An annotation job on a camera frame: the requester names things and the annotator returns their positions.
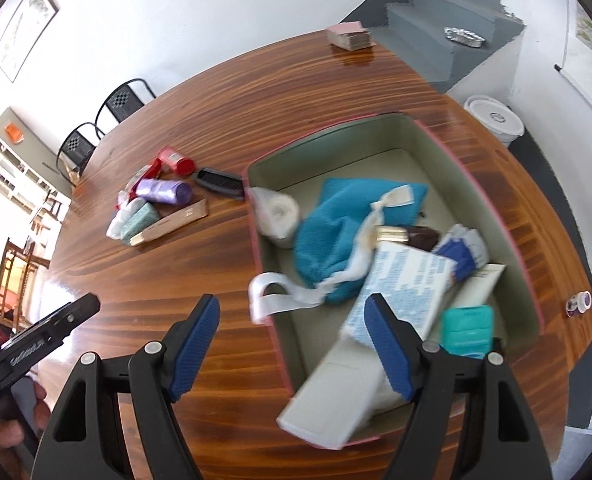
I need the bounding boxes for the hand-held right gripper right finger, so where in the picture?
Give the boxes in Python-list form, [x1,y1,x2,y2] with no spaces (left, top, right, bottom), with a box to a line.
[363,292,557,480]

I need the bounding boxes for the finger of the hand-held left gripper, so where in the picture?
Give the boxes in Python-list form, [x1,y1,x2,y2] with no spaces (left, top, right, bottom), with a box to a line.
[0,294,101,376]

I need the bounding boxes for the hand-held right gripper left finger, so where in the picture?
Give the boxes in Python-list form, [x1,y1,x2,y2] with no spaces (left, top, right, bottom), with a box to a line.
[36,294,222,480]

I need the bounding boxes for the white long tube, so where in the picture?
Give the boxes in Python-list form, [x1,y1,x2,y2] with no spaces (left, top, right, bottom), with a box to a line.
[276,240,459,451]

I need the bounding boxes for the teal packet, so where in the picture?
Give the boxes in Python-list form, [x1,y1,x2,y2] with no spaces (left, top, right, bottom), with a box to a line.
[441,305,495,361]

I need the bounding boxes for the small gold case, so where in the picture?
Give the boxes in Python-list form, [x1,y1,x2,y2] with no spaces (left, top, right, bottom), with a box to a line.
[375,226,408,244]

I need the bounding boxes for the small brown box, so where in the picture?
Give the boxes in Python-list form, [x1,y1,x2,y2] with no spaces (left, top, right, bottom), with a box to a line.
[406,226,442,252]

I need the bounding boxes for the blue towel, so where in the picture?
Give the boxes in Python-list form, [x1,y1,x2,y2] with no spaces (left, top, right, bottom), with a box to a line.
[293,177,429,306]

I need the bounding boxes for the pale blue printed box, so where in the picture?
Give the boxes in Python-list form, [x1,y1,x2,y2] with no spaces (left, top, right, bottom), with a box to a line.
[121,202,159,241]

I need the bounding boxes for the beige long box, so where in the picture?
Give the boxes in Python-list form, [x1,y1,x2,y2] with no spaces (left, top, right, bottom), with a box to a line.
[128,198,210,247]

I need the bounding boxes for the purple bottle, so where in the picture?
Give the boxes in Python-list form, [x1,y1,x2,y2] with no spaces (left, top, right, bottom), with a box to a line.
[135,178,193,206]

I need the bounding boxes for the black comb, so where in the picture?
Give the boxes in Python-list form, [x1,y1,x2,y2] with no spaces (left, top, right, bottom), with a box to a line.
[192,167,247,202]

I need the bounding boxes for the pink storage box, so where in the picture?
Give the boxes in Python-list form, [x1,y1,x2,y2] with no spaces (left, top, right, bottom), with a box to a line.
[243,112,547,448]

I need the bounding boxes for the wooden desktop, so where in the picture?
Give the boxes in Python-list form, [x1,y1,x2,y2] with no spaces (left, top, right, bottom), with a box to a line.
[33,27,592,480]

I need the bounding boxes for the person's left hand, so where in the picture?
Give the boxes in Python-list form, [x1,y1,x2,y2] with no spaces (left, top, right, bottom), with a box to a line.
[0,384,52,453]

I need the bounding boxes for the wooden chair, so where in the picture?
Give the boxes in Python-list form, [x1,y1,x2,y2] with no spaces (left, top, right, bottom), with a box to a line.
[0,237,52,321]

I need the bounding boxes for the blue white sachets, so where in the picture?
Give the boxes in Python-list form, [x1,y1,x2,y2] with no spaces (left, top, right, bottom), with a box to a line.
[433,224,491,283]

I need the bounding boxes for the white gauze roll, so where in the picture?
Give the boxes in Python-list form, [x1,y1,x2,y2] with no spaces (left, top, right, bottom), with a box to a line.
[248,186,303,251]

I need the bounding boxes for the white shelf cabinet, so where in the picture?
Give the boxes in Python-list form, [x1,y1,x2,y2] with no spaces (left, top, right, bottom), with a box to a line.
[0,105,72,216]

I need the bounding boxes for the red white packet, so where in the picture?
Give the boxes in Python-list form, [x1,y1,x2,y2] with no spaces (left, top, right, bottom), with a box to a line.
[118,157,164,206]

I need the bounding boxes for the black metal chair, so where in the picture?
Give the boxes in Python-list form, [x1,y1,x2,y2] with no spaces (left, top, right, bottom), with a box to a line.
[94,78,158,133]
[56,121,108,183]

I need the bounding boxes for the red tube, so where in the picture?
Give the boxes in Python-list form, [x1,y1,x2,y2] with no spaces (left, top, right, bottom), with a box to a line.
[157,146,197,177]

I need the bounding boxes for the white bucket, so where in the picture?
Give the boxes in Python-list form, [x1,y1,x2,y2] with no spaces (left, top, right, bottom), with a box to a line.
[463,94,525,148]

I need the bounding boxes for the pink card stack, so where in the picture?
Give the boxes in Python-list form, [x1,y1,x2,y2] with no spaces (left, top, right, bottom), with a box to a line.
[325,21,375,52]

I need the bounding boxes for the silver ashtray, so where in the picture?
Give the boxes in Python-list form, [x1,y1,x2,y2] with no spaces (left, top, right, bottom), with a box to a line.
[443,26,487,48]

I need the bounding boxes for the grey stairs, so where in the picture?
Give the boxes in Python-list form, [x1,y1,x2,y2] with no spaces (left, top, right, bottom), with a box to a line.
[346,0,527,96]

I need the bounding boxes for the framed wall picture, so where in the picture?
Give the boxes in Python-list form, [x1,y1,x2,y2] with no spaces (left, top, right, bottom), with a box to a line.
[0,0,60,83]

